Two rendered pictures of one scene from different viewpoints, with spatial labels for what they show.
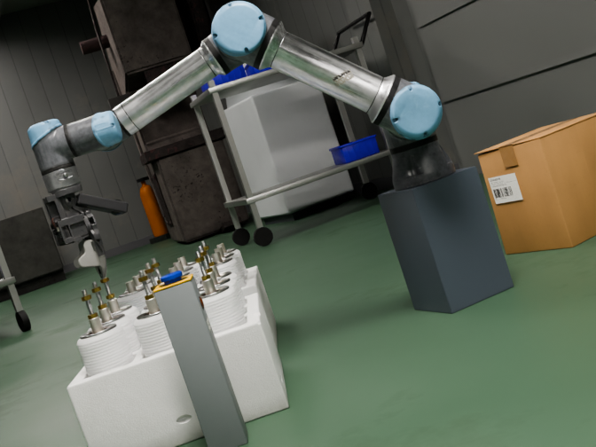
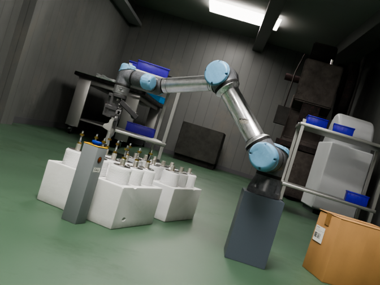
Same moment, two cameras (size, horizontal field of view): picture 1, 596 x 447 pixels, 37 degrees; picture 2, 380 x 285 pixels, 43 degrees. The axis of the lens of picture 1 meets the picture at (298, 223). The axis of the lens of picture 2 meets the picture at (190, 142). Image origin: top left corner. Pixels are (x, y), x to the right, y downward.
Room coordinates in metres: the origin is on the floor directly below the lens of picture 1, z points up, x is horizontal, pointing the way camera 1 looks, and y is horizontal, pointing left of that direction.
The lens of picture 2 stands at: (-0.02, -0.85, 0.45)
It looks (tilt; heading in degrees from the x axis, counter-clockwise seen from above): 1 degrees down; 24
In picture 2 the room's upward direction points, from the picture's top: 17 degrees clockwise
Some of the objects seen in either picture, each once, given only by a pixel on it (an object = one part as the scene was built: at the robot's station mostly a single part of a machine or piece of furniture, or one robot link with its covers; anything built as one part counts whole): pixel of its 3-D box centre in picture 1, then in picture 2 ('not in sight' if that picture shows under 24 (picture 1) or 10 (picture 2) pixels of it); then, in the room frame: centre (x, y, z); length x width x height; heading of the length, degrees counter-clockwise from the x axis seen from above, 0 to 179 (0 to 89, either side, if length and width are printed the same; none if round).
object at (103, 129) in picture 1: (95, 133); (144, 81); (2.01, 0.36, 0.64); 0.11 x 0.11 x 0.08; 0
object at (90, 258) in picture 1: (91, 260); (108, 127); (1.97, 0.46, 0.38); 0.06 x 0.03 x 0.09; 119
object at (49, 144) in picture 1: (51, 146); (126, 76); (1.99, 0.46, 0.65); 0.09 x 0.08 x 0.11; 90
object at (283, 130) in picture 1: (278, 127); (339, 166); (6.50, -0.09, 0.65); 0.64 x 0.57 x 1.30; 21
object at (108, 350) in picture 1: (113, 374); (71, 169); (1.76, 0.44, 0.16); 0.10 x 0.10 x 0.18
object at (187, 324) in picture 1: (202, 364); (84, 183); (1.60, 0.25, 0.16); 0.07 x 0.07 x 0.31; 2
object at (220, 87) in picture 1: (301, 132); (336, 172); (5.47, -0.19, 0.55); 1.16 x 0.68 x 1.10; 111
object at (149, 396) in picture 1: (185, 373); (102, 193); (1.88, 0.33, 0.09); 0.39 x 0.39 x 0.18; 2
